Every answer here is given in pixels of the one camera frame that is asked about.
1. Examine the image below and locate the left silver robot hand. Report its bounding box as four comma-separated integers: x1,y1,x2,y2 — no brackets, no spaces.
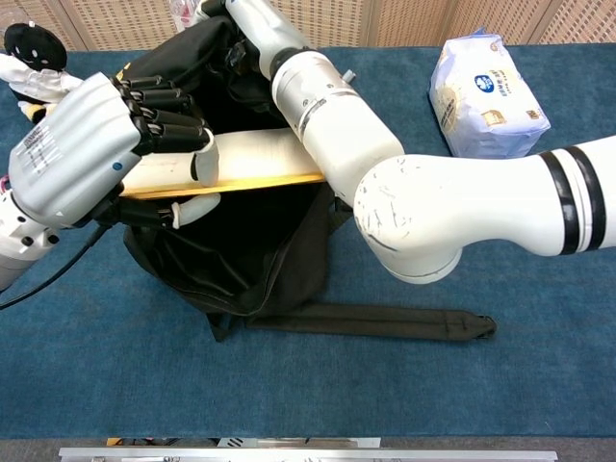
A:
7,71,223,230

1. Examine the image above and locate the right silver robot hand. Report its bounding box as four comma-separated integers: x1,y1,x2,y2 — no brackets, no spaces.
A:
194,0,312,81

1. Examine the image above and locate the white book with yellow band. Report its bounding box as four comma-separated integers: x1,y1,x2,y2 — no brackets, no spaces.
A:
119,128,328,200

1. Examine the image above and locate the black fabric backpack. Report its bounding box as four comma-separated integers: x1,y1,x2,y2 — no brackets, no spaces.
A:
109,15,499,344

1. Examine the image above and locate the clear plastic water bottle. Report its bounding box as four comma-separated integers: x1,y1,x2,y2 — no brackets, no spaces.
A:
168,0,198,23

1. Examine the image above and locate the black plush doll white shirt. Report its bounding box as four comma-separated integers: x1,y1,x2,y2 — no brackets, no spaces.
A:
0,21,87,122

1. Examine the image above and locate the beige wicker folding screen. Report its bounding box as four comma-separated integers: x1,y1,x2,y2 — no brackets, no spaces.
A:
0,0,616,52

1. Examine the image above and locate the white tissue pack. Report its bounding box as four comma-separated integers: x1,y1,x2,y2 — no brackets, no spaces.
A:
427,27,552,160

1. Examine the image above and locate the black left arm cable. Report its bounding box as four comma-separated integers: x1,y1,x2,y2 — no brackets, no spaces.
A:
0,223,110,311

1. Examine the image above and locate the aluminium profile rail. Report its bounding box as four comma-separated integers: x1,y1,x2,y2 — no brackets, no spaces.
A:
58,446,559,462

